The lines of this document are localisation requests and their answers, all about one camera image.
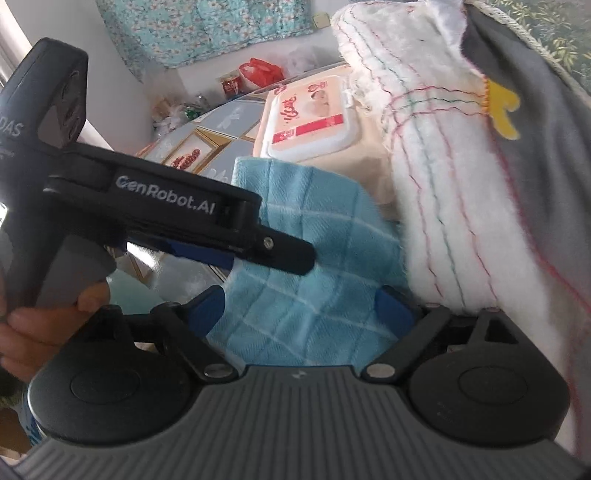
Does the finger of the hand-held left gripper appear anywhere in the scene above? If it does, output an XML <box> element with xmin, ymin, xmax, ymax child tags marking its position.
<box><xmin>124</xmin><ymin>235</ymin><xmax>236</xmax><ymax>271</ymax></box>
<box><xmin>235</xmin><ymin>224</ymin><xmax>318</xmax><ymax>277</ymax></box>

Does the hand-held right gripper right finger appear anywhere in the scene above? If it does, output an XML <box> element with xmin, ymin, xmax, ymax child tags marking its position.
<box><xmin>361</xmin><ymin>285</ymin><xmax>521</xmax><ymax>382</ymax></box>

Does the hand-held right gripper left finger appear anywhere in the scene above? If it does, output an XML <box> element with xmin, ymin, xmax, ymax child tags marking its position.
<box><xmin>92</xmin><ymin>285</ymin><xmax>234</xmax><ymax>382</ymax></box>

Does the blue checked towel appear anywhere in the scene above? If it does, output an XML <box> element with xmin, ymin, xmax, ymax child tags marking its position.
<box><xmin>205</xmin><ymin>156</ymin><xmax>419</xmax><ymax>368</ymax></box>

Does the person's left hand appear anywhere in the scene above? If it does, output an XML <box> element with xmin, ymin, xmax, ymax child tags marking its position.
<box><xmin>0</xmin><ymin>281</ymin><xmax>112</xmax><ymax>385</ymax></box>

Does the clear plastic bag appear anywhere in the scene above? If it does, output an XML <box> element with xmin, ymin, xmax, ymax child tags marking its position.
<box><xmin>151</xmin><ymin>93</ymin><xmax>206</xmax><ymax>136</ymax></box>

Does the white box red flower print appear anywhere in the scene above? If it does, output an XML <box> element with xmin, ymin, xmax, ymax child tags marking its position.
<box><xmin>136</xmin><ymin>98</ymin><xmax>267</xmax><ymax>184</ymax></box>

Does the white fluffy stitched towel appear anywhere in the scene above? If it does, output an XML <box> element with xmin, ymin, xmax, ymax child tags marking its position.
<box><xmin>330</xmin><ymin>0</ymin><xmax>571</xmax><ymax>386</ymax></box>

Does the pink wet wipes pack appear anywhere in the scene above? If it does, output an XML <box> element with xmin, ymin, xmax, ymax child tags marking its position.
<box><xmin>253</xmin><ymin>75</ymin><xmax>399</xmax><ymax>219</ymax></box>

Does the grey garment with yellow patch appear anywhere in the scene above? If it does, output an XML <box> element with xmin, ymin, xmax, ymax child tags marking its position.
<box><xmin>462</xmin><ymin>0</ymin><xmax>591</xmax><ymax>464</ymax></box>

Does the small red plastic bag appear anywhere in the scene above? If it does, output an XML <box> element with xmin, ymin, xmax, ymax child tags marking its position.
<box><xmin>238</xmin><ymin>57</ymin><xmax>286</xmax><ymax>88</ymax></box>

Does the green leaf-print fabric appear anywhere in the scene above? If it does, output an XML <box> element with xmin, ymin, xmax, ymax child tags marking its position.
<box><xmin>480</xmin><ymin>0</ymin><xmax>591</xmax><ymax>89</ymax></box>

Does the teal floral wall cloth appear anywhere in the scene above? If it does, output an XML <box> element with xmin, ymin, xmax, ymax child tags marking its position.
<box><xmin>96</xmin><ymin>0</ymin><xmax>334</xmax><ymax>85</ymax></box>

